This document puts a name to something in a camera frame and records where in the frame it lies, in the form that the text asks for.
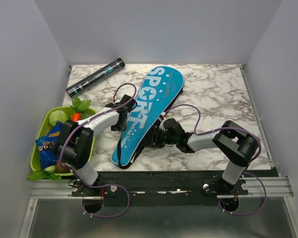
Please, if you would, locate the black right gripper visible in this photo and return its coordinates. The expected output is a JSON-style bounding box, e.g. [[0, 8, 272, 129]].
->
[[141, 124, 178, 148]]

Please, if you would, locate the black Boka shuttlecock tube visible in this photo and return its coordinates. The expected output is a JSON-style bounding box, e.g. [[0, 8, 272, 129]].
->
[[65, 58, 125, 99]]

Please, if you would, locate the blue Sport racket bag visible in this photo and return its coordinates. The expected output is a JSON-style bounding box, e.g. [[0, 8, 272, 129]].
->
[[111, 66, 184, 169]]

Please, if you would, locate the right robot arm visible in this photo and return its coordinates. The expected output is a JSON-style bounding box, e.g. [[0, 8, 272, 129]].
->
[[145, 119, 261, 194]]

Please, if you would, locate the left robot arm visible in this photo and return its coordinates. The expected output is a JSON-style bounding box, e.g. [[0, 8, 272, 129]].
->
[[53, 95, 136, 196]]

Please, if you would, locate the toy orange carrot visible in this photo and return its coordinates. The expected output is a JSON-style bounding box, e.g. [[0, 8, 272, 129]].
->
[[71, 113, 81, 122]]

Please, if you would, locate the toy green cabbage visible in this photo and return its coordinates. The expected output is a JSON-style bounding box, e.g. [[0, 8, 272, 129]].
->
[[48, 110, 69, 126]]

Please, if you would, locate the green plastic tray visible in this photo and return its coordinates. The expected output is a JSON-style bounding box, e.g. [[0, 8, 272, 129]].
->
[[30, 105, 97, 177]]

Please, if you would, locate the blue Oreo snack bag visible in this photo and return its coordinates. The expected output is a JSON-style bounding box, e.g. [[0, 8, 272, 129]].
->
[[35, 122, 63, 170]]

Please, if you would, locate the toy brown kiwi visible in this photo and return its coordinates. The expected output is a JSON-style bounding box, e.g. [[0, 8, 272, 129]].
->
[[55, 160, 70, 174]]

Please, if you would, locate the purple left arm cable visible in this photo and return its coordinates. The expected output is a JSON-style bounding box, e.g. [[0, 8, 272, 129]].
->
[[58, 83, 139, 219]]

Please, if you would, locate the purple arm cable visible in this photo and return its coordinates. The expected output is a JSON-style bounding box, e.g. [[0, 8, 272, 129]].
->
[[58, 83, 139, 219], [163, 104, 268, 216]]

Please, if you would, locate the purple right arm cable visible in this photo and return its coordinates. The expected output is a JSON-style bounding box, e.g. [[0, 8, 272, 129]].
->
[[163, 104, 268, 216]]

